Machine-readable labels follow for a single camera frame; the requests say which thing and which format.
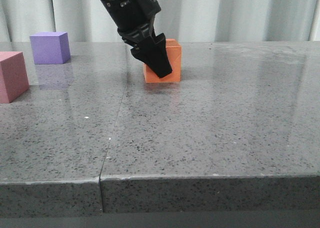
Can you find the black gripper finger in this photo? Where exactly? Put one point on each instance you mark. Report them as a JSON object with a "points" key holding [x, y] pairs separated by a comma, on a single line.
{"points": [[144, 51], [161, 64]]}

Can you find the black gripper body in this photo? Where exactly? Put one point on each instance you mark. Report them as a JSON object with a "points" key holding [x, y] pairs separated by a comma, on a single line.
{"points": [[134, 18]]}

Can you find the orange foam cube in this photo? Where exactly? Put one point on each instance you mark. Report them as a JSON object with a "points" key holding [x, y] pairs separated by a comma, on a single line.
{"points": [[174, 53]]}

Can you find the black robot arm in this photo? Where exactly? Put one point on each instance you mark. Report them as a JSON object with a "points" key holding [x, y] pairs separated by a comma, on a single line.
{"points": [[135, 24]]}

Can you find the grey-white curtain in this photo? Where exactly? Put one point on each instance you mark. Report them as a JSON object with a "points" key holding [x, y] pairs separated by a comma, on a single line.
{"points": [[184, 20]]}

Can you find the purple foam cube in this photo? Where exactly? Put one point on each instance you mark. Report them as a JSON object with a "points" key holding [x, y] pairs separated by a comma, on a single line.
{"points": [[50, 48]]}

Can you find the pink foam cube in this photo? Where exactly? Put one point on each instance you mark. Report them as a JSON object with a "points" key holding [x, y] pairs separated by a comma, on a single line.
{"points": [[13, 76]]}

